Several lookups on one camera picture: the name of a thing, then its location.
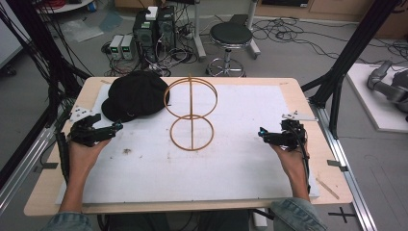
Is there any tangle of black floor cables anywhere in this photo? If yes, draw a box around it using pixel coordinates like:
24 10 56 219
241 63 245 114
251 17 408 66

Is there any person's right hand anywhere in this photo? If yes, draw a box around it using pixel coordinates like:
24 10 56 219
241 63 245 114
268 142 311 181

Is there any thin wooden stick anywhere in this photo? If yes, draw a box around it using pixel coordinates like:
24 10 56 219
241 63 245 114
315 177 341 200

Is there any black metal frame post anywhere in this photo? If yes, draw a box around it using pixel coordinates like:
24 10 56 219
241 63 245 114
300 0 402 140
0 0 92 191

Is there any black round stool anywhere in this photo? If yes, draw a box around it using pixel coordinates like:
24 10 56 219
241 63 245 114
206 21 255 78

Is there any white table mat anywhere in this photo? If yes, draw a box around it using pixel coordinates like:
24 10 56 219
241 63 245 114
56 84 321 205

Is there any person's left hand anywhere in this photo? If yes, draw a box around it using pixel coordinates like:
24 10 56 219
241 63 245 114
67 138 112 181

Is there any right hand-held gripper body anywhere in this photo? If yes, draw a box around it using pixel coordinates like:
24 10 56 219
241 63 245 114
269 110 319 152

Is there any white box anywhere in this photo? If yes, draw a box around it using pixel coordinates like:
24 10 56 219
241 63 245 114
145 6 159 21

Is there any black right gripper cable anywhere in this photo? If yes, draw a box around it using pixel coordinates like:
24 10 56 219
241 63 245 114
283 123 313 195

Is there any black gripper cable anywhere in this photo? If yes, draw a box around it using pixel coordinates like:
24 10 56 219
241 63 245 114
283 123 313 195
55 130 71 186

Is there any black cap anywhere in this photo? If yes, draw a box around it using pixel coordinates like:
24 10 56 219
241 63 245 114
100 70 171 123

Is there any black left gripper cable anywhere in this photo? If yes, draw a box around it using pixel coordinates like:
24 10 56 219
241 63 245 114
55 130 71 186

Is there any white board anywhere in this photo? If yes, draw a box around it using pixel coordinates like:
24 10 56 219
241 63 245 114
345 63 408 134

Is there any aluminium rail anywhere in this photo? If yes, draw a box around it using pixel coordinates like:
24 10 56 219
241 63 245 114
308 101 379 231
0 124 65 216

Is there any grey metal bracket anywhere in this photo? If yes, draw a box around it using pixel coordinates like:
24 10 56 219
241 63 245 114
33 162 60 174
326 159 349 172

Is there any black computer tower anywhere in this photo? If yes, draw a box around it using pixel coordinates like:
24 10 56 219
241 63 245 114
132 11 159 63
156 5 177 50

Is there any grey power supply unit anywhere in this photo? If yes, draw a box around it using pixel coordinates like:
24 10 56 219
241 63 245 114
109 34 125 61
120 34 136 61

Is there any wooden ring hat stand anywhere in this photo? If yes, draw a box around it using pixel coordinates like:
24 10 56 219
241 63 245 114
163 74 219 152

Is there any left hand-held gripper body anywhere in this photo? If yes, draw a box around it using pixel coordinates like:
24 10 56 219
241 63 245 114
68 105 114 148

